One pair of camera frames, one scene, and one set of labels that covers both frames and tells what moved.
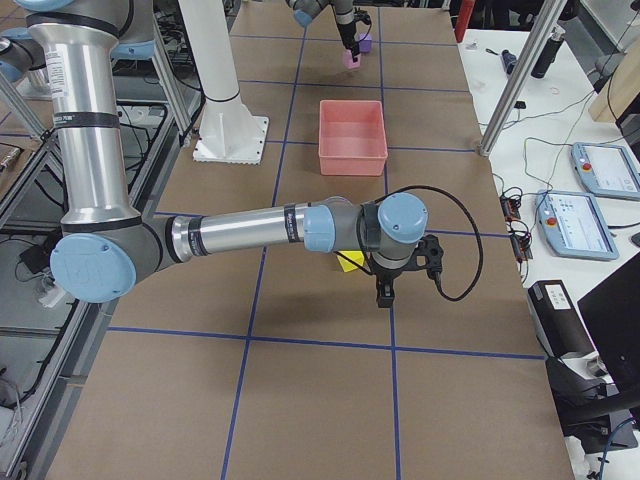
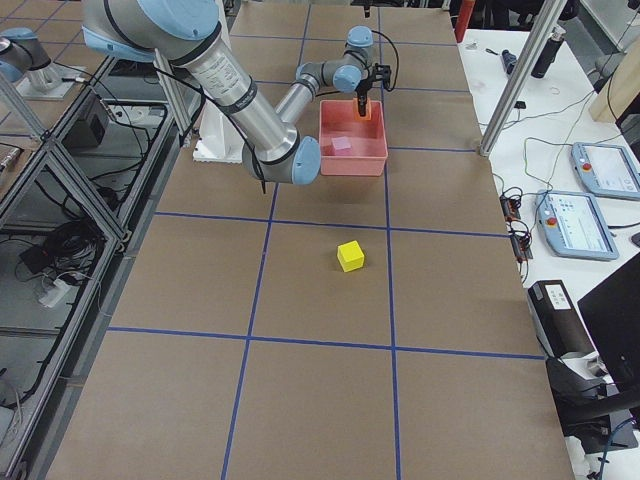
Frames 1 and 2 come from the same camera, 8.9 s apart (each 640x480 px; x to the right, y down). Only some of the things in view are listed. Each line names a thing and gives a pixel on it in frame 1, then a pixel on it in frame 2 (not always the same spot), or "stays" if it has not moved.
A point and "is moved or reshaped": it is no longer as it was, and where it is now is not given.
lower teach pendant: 574,226 stays
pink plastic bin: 351,137 stays
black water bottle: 548,54 stays
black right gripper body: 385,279 to 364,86
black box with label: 563,332 stays
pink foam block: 347,57 is moved or reshaped
